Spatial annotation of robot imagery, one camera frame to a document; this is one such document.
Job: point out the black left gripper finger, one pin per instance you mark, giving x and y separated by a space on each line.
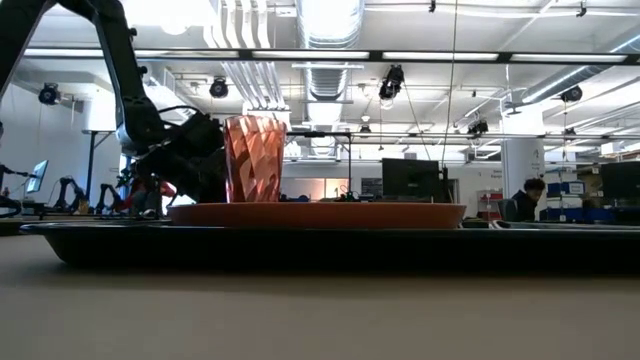
212 180

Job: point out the orange faceted plastic cup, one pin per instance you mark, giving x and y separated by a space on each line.
255 160

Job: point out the orange round plate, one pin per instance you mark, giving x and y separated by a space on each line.
320 216

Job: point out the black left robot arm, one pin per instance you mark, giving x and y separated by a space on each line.
127 100

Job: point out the dark green plastic tray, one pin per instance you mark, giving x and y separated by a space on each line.
300 247

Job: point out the black ceiling spotlight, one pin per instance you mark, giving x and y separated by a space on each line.
478 127
219 89
50 94
571 94
392 80

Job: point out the lit tilted monitor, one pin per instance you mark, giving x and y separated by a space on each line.
37 176

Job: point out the black monitor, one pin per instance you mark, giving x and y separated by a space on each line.
620 180
410 180

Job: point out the person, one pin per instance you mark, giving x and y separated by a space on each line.
525 205

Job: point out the silver ventilation duct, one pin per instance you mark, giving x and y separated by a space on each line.
327 30

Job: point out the black aluminium rig frame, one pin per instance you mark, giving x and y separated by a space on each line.
376 55

